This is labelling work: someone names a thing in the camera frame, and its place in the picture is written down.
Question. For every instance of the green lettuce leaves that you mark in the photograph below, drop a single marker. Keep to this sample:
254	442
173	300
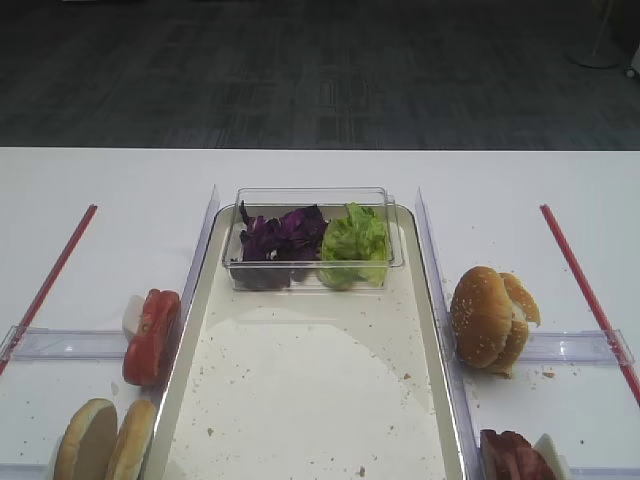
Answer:
359	236

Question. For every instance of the right clear cross rail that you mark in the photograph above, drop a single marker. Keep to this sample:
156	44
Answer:
595	348

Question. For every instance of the dark red meat patties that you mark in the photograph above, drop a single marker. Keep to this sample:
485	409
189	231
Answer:
509	456

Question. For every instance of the sesame bun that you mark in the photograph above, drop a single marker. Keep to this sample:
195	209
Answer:
481	315
524	312

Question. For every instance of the left red strip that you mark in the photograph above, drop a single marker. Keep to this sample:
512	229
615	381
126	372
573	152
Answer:
47	285

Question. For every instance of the left clear cross rail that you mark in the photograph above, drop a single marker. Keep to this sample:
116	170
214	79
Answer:
39	344

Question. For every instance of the clear plastic container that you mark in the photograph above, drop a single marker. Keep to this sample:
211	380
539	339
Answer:
273	202

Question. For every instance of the red tomato slices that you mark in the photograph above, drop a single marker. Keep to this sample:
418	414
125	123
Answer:
144	356

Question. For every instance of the sesame bun top inner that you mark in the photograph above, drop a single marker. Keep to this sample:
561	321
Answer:
524	312

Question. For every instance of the right red strip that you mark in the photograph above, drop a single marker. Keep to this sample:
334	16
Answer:
590	295

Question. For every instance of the white metal tray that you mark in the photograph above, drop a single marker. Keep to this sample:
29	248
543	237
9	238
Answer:
308	384

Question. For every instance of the clear cross rail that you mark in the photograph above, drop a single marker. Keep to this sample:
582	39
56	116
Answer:
595	348
39	344

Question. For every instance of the white pusher block right front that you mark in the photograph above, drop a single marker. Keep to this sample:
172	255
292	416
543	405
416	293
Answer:
556	462

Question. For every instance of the red strip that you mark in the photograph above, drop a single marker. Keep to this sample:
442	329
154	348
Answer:
47	285
590	295

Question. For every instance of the sesame bun top outer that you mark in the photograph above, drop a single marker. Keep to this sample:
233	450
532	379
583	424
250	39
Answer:
481	315

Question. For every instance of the white pusher block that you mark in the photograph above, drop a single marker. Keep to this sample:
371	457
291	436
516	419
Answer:
556	462
132	317

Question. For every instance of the white pusher block left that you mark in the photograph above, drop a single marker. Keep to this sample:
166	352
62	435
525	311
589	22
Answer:
132	317

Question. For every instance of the left long clear divider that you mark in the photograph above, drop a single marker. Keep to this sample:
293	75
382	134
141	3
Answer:
192	270

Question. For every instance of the purple cabbage leaves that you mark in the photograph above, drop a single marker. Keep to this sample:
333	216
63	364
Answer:
296	236

